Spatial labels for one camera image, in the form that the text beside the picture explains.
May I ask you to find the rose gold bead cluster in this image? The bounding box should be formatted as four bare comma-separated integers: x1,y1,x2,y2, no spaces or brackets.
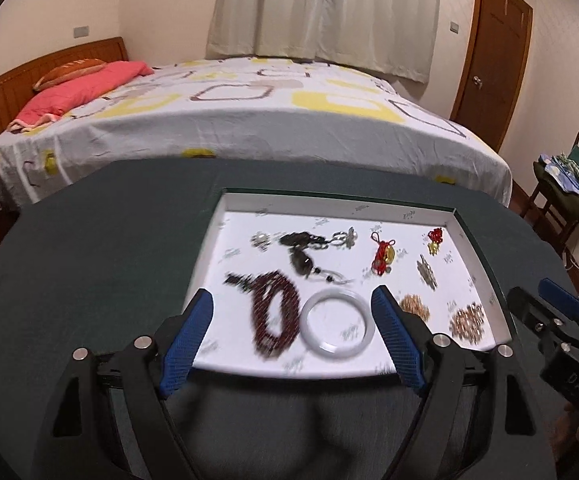
399,295,431,323

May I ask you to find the white jade bangle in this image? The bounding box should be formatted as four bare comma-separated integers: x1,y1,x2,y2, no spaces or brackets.
299,288,375,361

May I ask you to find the gold pearl flower brooch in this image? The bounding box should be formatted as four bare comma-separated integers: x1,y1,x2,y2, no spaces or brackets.
449,302,486,344

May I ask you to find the crystal leaf brooch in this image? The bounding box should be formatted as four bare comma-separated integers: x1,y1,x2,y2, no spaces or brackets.
416,255,438,290

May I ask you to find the red tassel gold charm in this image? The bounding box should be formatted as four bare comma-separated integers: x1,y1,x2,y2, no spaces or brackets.
371,231,396,276

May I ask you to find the dark red bead bracelet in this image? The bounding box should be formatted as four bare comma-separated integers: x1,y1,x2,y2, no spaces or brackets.
222,268,301,360

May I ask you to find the small red gold charm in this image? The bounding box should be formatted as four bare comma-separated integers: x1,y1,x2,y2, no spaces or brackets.
427,228,443,256

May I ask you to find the silver crystal ring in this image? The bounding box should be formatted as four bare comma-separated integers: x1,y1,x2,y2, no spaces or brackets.
329,226,361,252

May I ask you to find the dark cord pendant necklace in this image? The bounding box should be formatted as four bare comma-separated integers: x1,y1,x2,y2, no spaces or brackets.
278,228,356,286

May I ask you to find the pearl crystal earring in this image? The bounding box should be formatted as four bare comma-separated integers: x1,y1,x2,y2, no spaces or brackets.
250,232,272,252

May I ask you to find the dark green jewelry box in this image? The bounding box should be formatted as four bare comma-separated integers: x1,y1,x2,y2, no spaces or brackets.
190,190,512,379

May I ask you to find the dark blue table mat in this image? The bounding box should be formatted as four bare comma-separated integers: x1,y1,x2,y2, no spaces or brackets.
0,158,571,479

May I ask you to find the pile of clothes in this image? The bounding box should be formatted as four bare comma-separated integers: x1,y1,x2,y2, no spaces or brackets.
536,145,579,218

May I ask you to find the wooden chair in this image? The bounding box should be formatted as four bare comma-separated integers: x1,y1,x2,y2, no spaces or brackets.
521,132,579,255

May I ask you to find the bed with patterned sheet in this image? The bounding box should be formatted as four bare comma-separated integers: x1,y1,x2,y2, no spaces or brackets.
0,58,513,208

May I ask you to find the brown wooden door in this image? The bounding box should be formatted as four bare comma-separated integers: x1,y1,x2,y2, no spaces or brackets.
450,0,532,152

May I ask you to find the pink pillow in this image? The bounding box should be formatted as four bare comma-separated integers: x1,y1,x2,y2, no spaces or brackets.
6,61,154,131

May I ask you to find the orange patterned cushion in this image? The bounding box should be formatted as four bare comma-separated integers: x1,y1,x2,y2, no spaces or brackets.
32,58,107,92

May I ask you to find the wooden headboard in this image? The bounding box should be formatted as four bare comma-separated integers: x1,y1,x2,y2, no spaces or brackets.
0,36,132,137

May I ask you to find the beige curtain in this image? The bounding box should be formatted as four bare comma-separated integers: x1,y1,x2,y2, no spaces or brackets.
206,0,440,84

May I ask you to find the wall socket plate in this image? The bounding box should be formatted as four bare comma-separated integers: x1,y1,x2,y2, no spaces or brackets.
73,26,90,39

